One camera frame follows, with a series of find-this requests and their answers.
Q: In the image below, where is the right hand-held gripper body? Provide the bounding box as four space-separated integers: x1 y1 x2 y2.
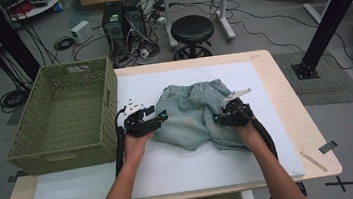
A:
218 87 256 129

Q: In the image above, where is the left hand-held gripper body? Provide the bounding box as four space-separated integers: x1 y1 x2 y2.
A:
118 96 163 140

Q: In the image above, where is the light blue denim skirt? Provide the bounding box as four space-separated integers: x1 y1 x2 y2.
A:
146 74 256 161

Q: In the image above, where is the green woven basket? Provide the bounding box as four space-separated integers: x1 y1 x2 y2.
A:
0 55 129 180

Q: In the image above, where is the person's left hand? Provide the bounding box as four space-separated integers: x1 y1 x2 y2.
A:
121 130 158 169

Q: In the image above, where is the person's right hand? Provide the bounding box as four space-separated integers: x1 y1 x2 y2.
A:
233 118 268 156

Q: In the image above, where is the white foam mat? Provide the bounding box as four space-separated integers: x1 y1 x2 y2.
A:
15 55 308 199

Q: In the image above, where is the black computer tower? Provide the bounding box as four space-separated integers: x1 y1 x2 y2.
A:
122 0 150 44
98 0 130 60

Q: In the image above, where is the thin wooden stick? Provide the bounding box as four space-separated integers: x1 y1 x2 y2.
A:
299 148 329 176

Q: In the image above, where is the black round stool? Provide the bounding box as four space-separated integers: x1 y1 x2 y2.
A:
168 12 219 61

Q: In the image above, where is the black tape piece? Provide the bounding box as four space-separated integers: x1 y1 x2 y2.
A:
317 140 340 156
6 169 31 184

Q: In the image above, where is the grey floor mat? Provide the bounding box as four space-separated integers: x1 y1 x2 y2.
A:
271 44 353 112

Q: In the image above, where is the small white box device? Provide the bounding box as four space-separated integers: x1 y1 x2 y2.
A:
68 19 96 46

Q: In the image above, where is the black tape cross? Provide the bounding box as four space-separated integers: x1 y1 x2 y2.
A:
323 174 353 195

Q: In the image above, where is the round white table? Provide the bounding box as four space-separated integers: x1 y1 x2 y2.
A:
0 0 66 23

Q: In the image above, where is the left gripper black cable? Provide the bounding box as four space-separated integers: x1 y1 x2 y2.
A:
108 106 136 179

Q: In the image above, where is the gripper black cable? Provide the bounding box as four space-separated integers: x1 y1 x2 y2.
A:
233 112 309 199
108 106 136 179

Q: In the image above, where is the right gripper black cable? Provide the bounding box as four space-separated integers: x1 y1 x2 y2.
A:
233 112 309 199

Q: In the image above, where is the tangle of floor cables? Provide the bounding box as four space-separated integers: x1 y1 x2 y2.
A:
121 0 176 68

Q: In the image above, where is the coiled black cable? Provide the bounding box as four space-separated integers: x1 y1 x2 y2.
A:
52 35 76 52

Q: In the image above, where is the bundle of black cables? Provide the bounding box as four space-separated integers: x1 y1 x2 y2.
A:
0 86 34 114

